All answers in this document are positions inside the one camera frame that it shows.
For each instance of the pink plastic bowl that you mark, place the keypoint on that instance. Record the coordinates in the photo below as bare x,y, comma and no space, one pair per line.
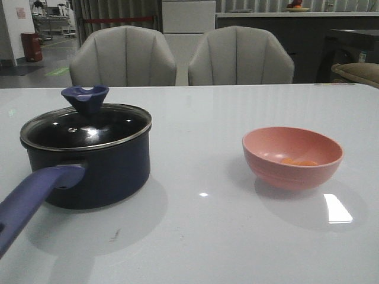
318,156

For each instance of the orange ham slice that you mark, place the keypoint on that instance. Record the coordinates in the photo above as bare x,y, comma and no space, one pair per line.
288,160

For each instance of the glass lid blue knob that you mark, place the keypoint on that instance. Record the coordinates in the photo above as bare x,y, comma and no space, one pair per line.
89,123

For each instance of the dark blue saucepan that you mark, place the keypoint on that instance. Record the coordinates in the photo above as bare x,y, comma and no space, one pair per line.
75,180

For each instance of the right grey upholstered chair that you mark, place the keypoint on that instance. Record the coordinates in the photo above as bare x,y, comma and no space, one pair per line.
238,55

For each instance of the grey upholstered chair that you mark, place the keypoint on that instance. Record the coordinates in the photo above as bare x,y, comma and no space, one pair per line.
124,56
238,55

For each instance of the left grey upholstered chair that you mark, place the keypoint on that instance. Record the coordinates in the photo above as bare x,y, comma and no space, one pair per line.
124,56

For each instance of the white cabinet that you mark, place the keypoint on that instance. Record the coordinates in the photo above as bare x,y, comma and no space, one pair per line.
183,24

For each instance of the plate with fruit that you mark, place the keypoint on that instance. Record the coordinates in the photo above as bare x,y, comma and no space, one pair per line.
296,6

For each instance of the red trash bin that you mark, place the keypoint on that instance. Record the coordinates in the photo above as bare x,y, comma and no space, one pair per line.
31,47

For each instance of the beige cushion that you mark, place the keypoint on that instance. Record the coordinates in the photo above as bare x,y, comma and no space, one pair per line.
363,73

